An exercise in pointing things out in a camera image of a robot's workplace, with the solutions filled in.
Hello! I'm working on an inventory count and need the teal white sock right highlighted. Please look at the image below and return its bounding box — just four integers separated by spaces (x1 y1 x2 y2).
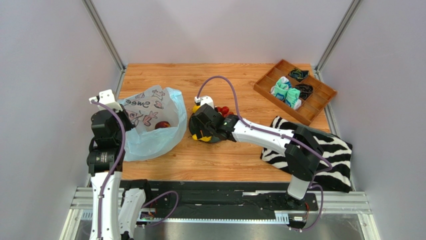
284 88 302 110

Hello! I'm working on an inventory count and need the right corner aluminium post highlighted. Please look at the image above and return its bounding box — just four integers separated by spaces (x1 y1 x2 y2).
315 0 363 72

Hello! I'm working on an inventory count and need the yellow lemon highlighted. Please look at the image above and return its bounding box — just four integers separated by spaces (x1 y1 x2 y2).
192 105 201 114

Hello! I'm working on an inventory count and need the dark red apple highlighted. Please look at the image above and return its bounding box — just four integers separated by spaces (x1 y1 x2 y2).
154 121 171 130

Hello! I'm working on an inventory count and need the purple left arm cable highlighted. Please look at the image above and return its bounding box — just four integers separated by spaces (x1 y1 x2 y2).
90 100 179 240

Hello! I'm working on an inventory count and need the red strawberry bunch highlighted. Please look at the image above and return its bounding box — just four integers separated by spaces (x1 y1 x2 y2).
214 106 234 118

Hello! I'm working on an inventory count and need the black fruit plate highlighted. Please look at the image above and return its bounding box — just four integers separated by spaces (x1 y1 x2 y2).
188 114 233 144

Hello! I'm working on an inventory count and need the dark patterned rolled sock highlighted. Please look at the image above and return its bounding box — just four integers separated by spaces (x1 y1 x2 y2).
288 68 310 83

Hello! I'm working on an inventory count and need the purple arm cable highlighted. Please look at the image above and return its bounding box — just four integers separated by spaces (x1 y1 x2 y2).
90 100 179 240
196 75 333 232

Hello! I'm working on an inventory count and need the corner aluminium post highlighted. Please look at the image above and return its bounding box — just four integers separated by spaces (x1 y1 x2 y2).
315 0 363 72
82 0 126 73

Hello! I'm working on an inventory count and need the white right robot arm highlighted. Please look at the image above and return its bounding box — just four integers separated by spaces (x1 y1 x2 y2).
189 104 323 200

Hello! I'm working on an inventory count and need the teal white sock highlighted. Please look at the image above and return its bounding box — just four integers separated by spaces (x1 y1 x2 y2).
270 76 292 101
284 88 302 110

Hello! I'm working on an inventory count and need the black rolled sock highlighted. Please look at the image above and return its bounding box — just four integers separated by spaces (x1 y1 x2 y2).
294 84 314 101

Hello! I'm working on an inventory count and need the light blue printed plastic bag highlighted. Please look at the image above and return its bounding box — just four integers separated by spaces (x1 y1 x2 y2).
118 85 188 162

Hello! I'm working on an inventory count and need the aluminium frame rail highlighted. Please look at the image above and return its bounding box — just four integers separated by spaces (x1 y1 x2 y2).
59 186 381 240

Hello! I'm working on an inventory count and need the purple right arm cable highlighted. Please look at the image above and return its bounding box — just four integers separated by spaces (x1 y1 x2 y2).
196 75 333 232

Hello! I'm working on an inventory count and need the left corner aluminium post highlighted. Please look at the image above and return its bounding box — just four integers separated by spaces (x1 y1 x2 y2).
82 0 126 73

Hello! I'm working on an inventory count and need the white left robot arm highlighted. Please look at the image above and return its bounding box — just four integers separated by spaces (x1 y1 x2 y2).
86 108 153 240

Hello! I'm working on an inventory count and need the teal white sock left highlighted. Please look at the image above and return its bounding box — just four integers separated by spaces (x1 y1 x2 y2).
270 76 292 101

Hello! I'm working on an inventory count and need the zebra striped cloth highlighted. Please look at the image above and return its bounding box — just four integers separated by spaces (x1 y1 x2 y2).
260 116 353 193

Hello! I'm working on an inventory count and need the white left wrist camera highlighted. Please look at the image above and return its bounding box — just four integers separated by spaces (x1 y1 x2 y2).
88 89 124 113

